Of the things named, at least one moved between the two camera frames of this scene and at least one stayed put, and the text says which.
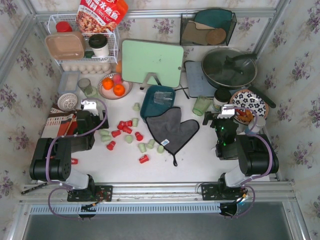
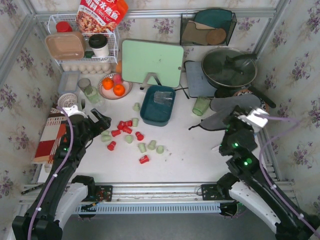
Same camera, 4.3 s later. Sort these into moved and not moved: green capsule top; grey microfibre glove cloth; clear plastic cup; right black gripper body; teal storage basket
Moved: grey microfibre glove cloth; right black gripper body
Not moved: teal storage basket; clear plastic cup; green capsule top
